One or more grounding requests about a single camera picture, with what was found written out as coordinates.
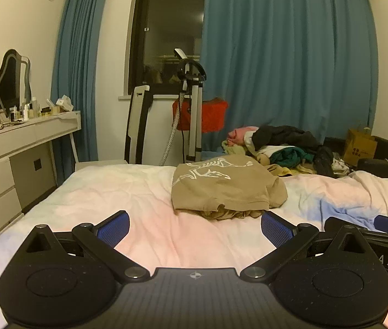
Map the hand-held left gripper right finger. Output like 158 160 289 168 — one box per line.
240 211 373 282

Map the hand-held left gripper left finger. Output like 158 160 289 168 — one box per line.
19 211 150 283

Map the tan printed t-shirt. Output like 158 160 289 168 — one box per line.
172 156 289 220

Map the pastel bed blanket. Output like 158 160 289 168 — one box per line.
0 164 388 329

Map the yellow cloth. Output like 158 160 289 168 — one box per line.
266 164 318 178

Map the black sofa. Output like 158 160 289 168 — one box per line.
324 135 388 183

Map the white garment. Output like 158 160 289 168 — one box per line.
244 133 297 160

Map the yellow paper bag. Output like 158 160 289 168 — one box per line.
343 127 378 167

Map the pale green garment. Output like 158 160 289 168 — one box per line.
222 140 249 155

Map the black garment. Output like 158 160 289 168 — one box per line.
252 125 319 152

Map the pink garment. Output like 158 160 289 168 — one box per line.
226 127 259 144

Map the red bucket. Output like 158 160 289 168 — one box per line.
172 98 229 134

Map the tissue box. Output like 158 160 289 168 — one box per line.
56 95 75 112

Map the white vanity desk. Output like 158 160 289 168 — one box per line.
0 110 81 247

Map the garment steamer stand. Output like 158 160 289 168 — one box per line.
160 49 208 167

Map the group of cosmetic bottles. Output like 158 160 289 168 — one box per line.
0 96 61 134

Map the narrow blue curtain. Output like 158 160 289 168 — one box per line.
51 0 112 176

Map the wide blue curtain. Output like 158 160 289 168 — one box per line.
201 0 378 152

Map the wavy black mirror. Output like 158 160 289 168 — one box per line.
0 49 33 119

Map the dark window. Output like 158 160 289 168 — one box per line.
124 0 208 97

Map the white black folding frame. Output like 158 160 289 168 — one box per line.
124 84 160 165

